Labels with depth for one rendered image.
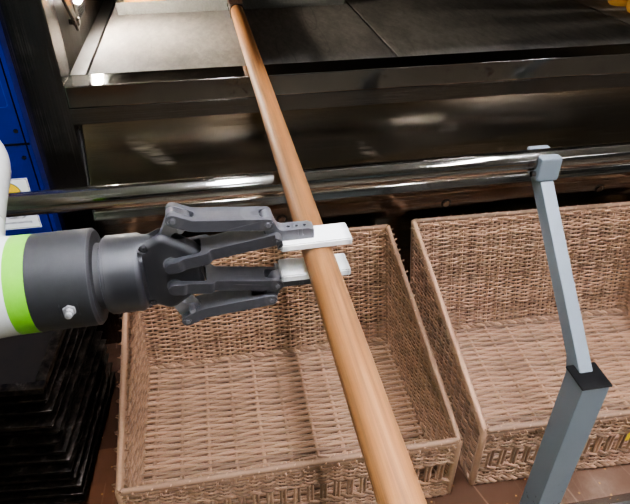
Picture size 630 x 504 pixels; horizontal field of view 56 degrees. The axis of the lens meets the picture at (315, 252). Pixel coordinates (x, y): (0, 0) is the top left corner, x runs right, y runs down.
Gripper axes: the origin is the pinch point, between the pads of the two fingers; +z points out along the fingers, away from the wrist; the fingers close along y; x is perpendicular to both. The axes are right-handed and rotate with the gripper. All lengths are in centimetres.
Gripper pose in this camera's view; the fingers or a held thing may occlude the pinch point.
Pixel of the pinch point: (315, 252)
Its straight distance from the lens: 59.4
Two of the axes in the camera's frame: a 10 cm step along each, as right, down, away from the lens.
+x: 1.9, 5.7, -8.0
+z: 9.8, -1.1, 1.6
